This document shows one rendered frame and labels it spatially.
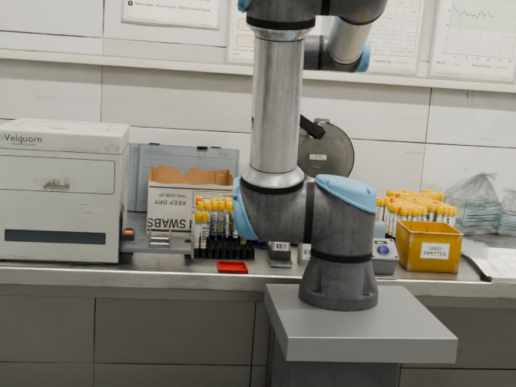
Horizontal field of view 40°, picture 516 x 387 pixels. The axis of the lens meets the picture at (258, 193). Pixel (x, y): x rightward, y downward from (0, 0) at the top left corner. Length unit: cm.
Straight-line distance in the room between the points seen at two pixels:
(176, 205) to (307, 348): 84
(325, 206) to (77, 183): 60
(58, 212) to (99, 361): 90
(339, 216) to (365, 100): 106
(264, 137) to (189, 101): 101
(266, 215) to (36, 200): 58
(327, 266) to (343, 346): 18
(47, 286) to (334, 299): 68
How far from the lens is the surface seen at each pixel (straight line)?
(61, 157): 161
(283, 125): 122
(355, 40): 136
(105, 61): 219
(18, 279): 164
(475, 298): 181
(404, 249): 180
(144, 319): 236
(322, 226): 128
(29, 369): 247
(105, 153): 159
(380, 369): 134
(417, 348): 122
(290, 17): 115
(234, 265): 168
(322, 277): 130
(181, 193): 190
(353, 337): 118
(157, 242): 170
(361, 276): 131
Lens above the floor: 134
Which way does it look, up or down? 10 degrees down
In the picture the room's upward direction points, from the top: 4 degrees clockwise
